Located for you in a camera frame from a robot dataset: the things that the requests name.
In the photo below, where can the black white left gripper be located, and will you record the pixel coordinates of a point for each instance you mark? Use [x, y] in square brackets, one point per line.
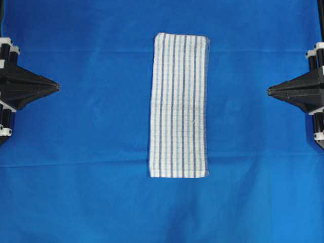
[13, 100]

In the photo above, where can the blue striped white towel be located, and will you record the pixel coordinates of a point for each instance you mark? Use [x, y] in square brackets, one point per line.
[178, 131]

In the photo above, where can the blue table cloth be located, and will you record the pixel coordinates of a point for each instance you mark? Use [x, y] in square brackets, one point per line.
[76, 167]

